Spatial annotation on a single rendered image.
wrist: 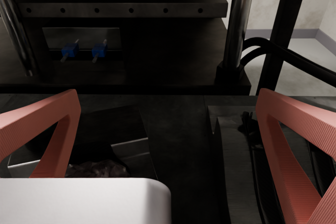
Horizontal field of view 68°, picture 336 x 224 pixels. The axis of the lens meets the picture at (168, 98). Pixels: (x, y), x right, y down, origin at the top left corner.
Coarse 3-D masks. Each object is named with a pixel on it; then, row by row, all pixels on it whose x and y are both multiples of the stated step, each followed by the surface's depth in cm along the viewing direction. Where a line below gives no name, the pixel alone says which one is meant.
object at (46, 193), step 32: (64, 96) 11; (0, 128) 7; (32, 128) 9; (64, 128) 12; (0, 160) 7; (64, 160) 11; (0, 192) 5; (32, 192) 5; (64, 192) 5; (96, 192) 5; (128, 192) 5; (160, 192) 5
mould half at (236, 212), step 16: (208, 112) 64; (224, 112) 64; (240, 112) 64; (208, 128) 64; (224, 128) 49; (240, 128) 49; (288, 128) 49; (224, 144) 46; (240, 144) 46; (304, 144) 46; (224, 160) 45; (240, 160) 45; (304, 160) 45; (224, 176) 44; (240, 176) 44; (224, 192) 44; (240, 192) 43; (224, 208) 44; (240, 208) 41; (256, 208) 41
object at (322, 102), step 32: (0, 96) 80; (32, 96) 80; (96, 96) 80; (128, 96) 80; (160, 96) 80; (192, 96) 80; (224, 96) 80; (256, 96) 80; (288, 96) 80; (320, 96) 80; (160, 128) 68; (192, 128) 68; (160, 160) 59; (192, 160) 59; (192, 192) 53
